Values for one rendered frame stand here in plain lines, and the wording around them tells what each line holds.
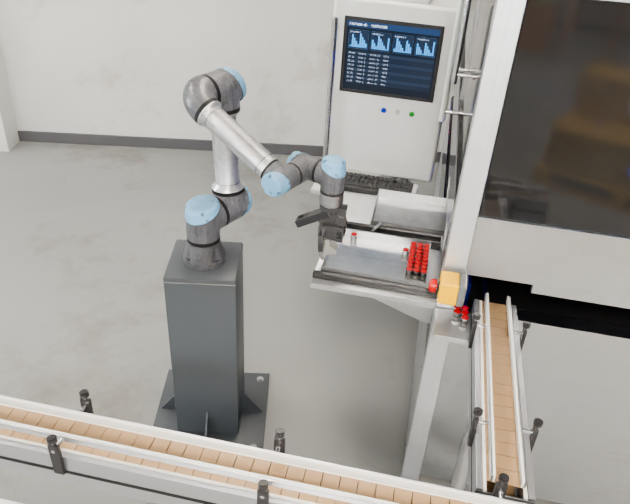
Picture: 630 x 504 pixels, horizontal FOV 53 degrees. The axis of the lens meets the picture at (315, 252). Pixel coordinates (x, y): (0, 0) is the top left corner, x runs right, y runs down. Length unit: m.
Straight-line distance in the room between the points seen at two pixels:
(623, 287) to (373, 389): 1.34
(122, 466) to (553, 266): 1.25
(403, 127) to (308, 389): 1.23
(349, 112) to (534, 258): 1.23
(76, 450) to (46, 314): 1.98
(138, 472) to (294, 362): 1.67
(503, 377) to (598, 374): 0.52
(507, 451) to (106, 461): 0.89
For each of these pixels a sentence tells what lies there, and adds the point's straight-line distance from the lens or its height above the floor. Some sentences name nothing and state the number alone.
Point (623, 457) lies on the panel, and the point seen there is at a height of 0.39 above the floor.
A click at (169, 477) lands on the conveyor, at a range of 1.44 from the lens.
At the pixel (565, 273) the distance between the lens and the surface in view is 1.94.
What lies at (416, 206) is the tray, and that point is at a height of 0.88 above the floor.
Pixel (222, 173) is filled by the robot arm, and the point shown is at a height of 1.09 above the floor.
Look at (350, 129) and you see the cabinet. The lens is 2.85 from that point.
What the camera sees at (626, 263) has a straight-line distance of 1.95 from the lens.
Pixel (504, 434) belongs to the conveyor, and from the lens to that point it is 1.60.
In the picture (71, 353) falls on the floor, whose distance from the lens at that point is 3.19.
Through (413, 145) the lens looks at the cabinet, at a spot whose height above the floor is 0.97.
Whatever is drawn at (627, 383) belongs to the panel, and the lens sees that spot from 2.22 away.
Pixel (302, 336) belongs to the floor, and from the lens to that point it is 3.16.
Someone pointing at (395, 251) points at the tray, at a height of 0.88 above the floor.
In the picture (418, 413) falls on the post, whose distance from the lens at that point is 2.31.
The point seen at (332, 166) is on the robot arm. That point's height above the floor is 1.26.
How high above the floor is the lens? 2.07
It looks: 33 degrees down
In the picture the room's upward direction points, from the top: 4 degrees clockwise
